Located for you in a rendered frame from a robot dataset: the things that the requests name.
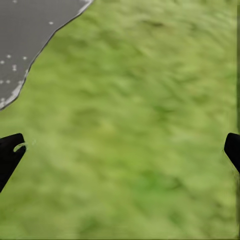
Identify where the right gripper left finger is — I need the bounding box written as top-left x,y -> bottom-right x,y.
0,133 -> 31,193

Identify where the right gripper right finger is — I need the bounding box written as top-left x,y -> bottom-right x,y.
224,133 -> 240,173

